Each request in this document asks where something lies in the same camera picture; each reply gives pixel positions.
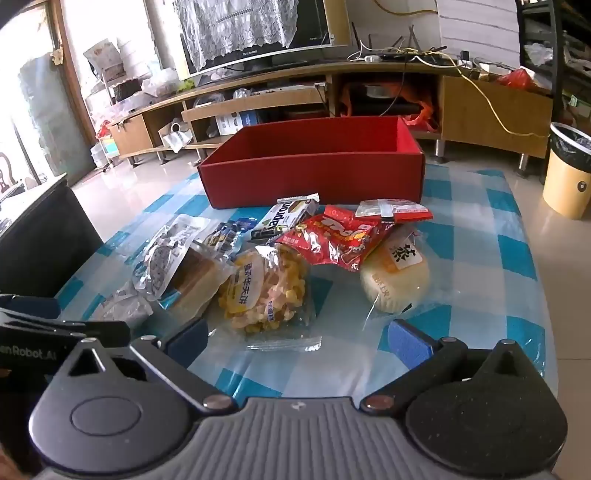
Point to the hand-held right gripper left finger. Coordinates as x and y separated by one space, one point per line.
188 340

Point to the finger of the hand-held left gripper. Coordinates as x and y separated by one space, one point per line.
27 305
108 333

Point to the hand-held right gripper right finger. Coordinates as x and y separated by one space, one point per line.
408 342

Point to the clear brown snack packet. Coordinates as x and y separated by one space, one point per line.
122 307

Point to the round pastry packet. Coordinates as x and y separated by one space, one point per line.
397 281

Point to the milk cake packet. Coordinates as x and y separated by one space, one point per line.
198 277

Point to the clear dark cookie packet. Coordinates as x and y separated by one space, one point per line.
159 263

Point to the waffle packet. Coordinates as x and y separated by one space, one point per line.
272 295

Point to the small blue snack packet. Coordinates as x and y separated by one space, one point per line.
226 235

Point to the red snack packet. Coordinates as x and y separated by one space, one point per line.
332 244

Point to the small clear red packet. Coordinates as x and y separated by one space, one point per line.
392 210

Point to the white green wafer packet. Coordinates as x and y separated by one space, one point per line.
281 217

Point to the red cardboard box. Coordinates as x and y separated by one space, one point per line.
318 170

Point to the blue checkered tablecloth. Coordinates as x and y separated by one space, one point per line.
485 258

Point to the white storage cart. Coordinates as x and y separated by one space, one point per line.
105 154

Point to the cream waste bin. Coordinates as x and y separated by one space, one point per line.
565 184

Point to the blue white cardboard box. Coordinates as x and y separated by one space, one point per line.
238 122

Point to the orange plastic bag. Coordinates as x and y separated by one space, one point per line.
425 113

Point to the wooden television stand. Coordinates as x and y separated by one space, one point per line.
485 110

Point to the silver media player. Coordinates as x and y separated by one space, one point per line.
286 88

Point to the red plastic bag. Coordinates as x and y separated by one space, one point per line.
517 78

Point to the black router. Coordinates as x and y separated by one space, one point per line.
406 53

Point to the white lace cover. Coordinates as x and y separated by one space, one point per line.
231 27

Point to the white corrugated panel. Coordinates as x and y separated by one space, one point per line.
475 27

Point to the black metal shelf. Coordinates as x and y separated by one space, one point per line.
558 55

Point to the television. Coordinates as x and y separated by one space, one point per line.
314 23

